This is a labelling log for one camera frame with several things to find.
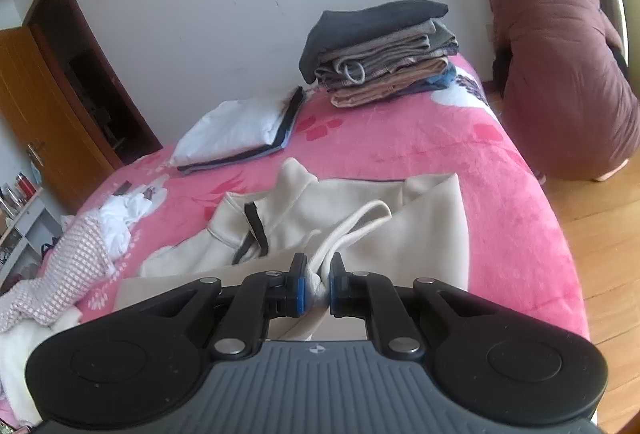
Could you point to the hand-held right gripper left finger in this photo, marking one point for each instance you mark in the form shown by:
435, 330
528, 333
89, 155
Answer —
300, 292

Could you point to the beige hoodie with black trim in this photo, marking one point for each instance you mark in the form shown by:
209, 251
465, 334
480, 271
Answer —
400, 224

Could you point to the dark brown door frame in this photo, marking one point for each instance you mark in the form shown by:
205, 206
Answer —
100, 64

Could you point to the wooden door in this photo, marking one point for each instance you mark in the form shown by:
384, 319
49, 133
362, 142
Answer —
50, 104

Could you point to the stack of folded clothes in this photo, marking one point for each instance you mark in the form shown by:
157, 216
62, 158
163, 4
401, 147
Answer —
380, 49

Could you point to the pile of white checked clothes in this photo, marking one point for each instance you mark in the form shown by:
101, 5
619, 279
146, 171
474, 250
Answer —
65, 274

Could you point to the white shelf with clutter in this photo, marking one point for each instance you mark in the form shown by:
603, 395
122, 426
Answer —
25, 234

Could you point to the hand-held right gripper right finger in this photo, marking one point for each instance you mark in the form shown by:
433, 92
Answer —
334, 292

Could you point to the red thermos bottle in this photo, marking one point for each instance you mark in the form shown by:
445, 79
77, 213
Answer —
21, 186

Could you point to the pink floral blanket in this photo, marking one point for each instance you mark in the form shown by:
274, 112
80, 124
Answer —
400, 139

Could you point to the folded white and navy clothes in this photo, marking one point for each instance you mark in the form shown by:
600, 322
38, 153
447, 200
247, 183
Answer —
225, 129

